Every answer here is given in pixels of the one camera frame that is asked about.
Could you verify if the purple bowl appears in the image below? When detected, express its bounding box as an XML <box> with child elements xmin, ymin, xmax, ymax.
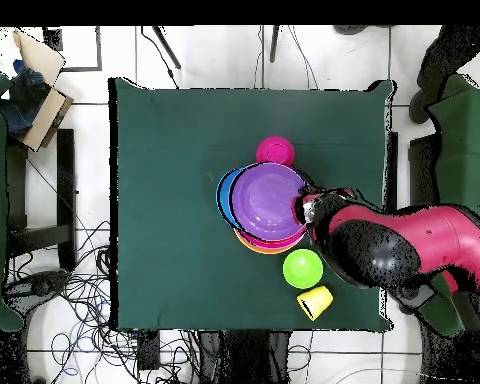
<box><xmin>228</xmin><ymin>161</ymin><xmax>309</xmax><ymax>242</ymax></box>

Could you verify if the large orange bowl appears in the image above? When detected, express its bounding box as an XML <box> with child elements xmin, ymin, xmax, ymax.
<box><xmin>233</xmin><ymin>228</ymin><xmax>305</xmax><ymax>256</ymax></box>

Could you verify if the small crimson bowl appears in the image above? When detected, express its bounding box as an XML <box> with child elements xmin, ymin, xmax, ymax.
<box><xmin>255</xmin><ymin>135</ymin><xmax>296</xmax><ymax>168</ymax></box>

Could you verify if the medium blue bowl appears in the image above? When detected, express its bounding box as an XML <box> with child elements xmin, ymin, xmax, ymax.
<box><xmin>215</xmin><ymin>166</ymin><xmax>247</xmax><ymax>230</ymax></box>

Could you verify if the small green bowl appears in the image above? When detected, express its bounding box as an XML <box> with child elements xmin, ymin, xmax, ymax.
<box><xmin>282</xmin><ymin>248</ymin><xmax>324</xmax><ymax>290</ymax></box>

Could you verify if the yellow cup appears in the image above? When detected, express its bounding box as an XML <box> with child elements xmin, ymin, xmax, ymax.
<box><xmin>296</xmin><ymin>284</ymin><xmax>334</xmax><ymax>322</ymax></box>

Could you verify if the dark green tablecloth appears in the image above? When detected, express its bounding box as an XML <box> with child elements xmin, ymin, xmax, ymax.
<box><xmin>108</xmin><ymin>76</ymin><xmax>397</xmax><ymax>334</ymax></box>

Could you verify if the black tripod leg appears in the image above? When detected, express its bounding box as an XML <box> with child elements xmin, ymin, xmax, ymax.
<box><xmin>268</xmin><ymin>25</ymin><xmax>281</xmax><ymax>64</ymax></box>
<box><xmin>151</xmin><ymin>25</ymin><xmax>182</xmax><ymax>70</ymax></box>

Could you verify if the black power strip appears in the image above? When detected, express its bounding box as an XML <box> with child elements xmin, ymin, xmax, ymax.
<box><xmin>137</xmin><ymin>330</ymin><xmax>161</xmax><ymax>371</ymax></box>

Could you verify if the black stool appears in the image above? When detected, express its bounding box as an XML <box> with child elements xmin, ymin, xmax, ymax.
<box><xmin>5</xmin><ymin>127</ymin><xmax>78</xmax><ymax>273</ymax></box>

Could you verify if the cardboard box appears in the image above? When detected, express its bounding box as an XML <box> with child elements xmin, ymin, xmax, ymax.
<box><xmin>0</xmin><ymin>29</ymin><xmax>75</xmax><ymax>153</ymax></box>

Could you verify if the tangle of cables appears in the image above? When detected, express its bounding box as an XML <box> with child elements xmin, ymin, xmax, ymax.
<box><xmin>3</xmin><ymin>219</ymin><xmax>201</xmax><ymax>384</ymax></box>

